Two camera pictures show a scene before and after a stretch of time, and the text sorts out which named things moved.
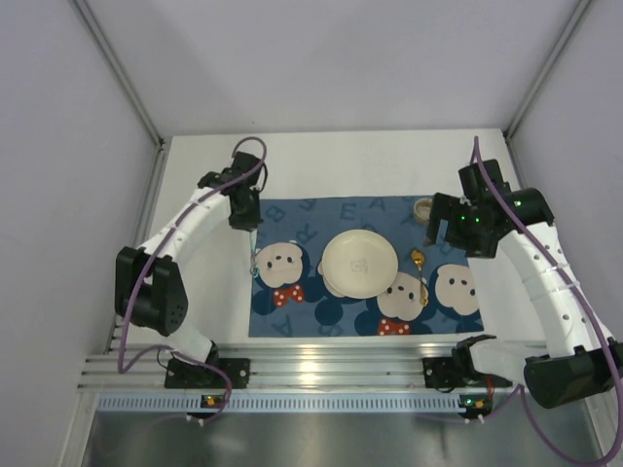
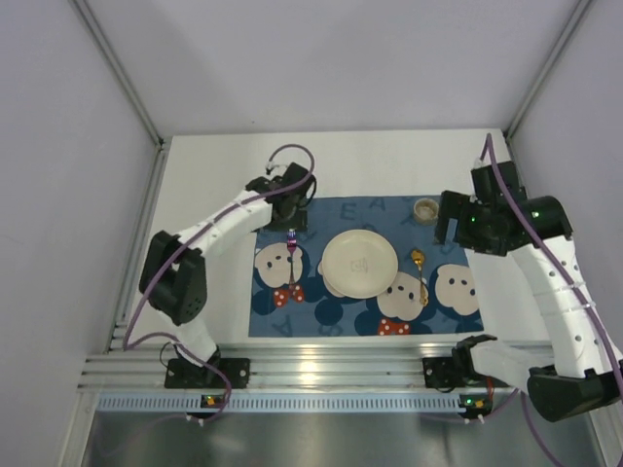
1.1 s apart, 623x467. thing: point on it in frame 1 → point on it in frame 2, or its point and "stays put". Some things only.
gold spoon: [418, 257] stays put
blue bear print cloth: [432, 291] stays put
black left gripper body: [245, 217] → [287, 220]
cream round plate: [359, 264] stays put
